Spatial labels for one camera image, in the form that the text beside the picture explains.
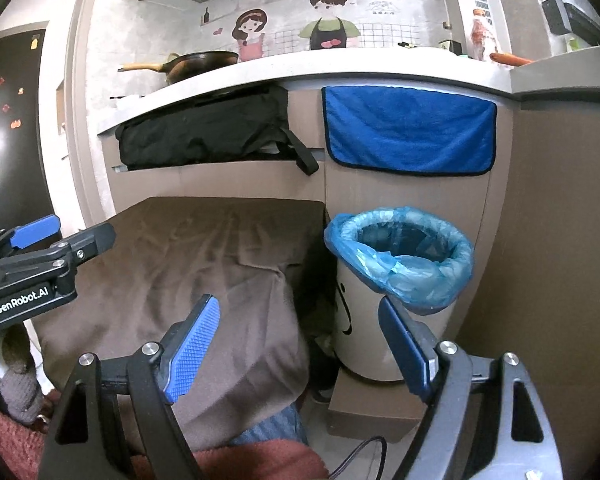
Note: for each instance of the small dark sauce bottle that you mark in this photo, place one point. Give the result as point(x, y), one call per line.
point(450, 45)

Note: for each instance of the green vegetables plastic bag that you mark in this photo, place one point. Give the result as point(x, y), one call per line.
point(577, 44)

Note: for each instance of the bin with blue bag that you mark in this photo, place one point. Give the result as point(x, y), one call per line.
point(420, 280)

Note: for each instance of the black wall rack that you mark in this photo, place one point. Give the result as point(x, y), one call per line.
point(575, 20)

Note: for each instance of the red label plastic bottle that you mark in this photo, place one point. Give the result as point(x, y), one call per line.
point(481, 35)

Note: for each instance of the carrot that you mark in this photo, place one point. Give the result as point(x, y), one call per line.
point(510, 59)

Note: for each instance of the blue towel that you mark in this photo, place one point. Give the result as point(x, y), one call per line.
point(410, 130)

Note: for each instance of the black wok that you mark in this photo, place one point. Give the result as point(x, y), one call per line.
point(200, 62)

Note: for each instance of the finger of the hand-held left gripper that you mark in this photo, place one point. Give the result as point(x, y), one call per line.
point(92, 242)
point(35, 232)

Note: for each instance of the brown blanket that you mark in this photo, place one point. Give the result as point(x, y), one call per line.
point(180, 260)

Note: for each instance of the black cloth bag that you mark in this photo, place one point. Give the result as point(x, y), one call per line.
point(205, 130)

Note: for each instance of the black fridge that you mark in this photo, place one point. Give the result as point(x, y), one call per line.
point(10, 160)

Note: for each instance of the beige box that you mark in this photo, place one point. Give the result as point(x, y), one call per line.
point(370, 405)

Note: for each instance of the cartoon wall poster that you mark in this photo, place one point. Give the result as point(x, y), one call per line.
point(330, 25)

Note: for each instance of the red fleece garment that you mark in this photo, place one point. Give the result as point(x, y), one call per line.
point(5, 440)

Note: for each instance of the white trash bin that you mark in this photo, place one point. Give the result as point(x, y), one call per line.
point(365, 340)

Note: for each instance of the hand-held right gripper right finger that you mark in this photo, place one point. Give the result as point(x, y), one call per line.
point(400, 345)

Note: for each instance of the blue striped cloth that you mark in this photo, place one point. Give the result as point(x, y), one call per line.
point(275, 425)

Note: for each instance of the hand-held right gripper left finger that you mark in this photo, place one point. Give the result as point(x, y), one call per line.
point(192, 350)

